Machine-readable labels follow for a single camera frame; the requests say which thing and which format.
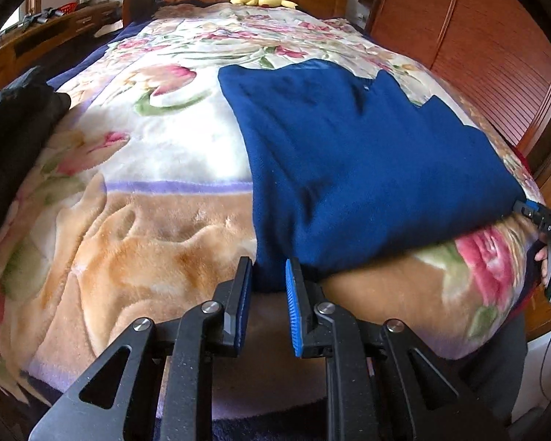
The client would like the wooden wardrobe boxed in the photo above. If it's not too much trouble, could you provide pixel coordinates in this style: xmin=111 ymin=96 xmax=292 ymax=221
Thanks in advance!
xmin=365 ymin=0 xmax=551 ymax=187

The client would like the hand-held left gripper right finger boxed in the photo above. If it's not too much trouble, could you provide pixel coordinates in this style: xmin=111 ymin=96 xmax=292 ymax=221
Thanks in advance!
xmin=285 ymin=258 xmax=511 ymax=441

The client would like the floral fleece blanket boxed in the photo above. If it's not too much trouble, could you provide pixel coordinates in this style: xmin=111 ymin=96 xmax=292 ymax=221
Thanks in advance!
xmin=0 ymin=2 xmax=551 ymax=426

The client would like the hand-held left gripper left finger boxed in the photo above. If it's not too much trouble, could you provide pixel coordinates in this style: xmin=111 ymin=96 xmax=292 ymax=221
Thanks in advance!
xmin=28 ymin=256 xmax=254 ymax=441

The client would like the wooden desk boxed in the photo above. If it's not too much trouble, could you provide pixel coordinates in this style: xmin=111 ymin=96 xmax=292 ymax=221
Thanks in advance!
xmin=0 ymin=2 xmax=123 ymax=98

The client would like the blue coat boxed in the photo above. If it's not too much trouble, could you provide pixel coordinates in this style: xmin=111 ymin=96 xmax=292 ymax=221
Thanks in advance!
xmin=217 ymin=59 xmax=529 ymax=293

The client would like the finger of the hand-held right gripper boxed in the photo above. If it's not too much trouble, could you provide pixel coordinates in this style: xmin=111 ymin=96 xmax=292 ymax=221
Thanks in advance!
xmin=513 ymin=199 xmax=548 ymax=227

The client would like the black cloth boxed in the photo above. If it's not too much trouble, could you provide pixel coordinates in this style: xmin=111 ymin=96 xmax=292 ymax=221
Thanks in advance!
xmin=0 ymin=67 xmax=72 ymax=282

